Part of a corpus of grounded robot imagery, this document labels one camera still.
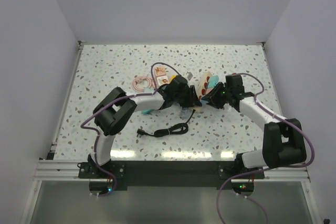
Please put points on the light teal charger plug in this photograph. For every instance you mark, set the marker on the light teal charger plug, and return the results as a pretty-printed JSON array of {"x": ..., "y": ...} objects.
[{"x": 212, "y": 81}]

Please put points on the white cube socket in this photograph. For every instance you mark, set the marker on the white cube socket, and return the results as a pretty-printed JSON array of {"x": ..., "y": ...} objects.
[{"x": 162, "y": 80}]

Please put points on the teal triangular power strip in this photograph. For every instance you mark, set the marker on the teal triangular power strip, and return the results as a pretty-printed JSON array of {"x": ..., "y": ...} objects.
[{"x": 148, "y": 92}]

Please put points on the beige power strip red sockets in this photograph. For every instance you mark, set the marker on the beige power strip red sockets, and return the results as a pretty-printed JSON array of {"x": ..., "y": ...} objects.
[{"x": 199, "y": 91}]

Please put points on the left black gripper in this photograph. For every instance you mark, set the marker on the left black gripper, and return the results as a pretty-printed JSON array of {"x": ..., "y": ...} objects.
[{"x": 192, "y": 100}]

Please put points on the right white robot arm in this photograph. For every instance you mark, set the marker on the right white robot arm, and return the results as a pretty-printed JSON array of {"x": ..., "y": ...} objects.
[{"x": 283, "y": 142}]

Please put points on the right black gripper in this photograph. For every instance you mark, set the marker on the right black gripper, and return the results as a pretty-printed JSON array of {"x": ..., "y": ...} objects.
[{"x": 211, "y": 97}]

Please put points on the yellow cube socket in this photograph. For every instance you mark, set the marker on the yellow cube socket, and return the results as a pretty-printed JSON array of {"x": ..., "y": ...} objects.
[{"x": 172, "y": 78}]

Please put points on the pink cube socket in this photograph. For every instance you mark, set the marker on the pink cube socket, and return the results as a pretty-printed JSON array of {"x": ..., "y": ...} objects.
[{"x": 160, "y": 71}]

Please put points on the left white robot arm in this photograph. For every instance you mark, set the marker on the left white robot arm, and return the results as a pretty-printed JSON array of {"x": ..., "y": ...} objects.
[{"x": 113, "y": 113}]

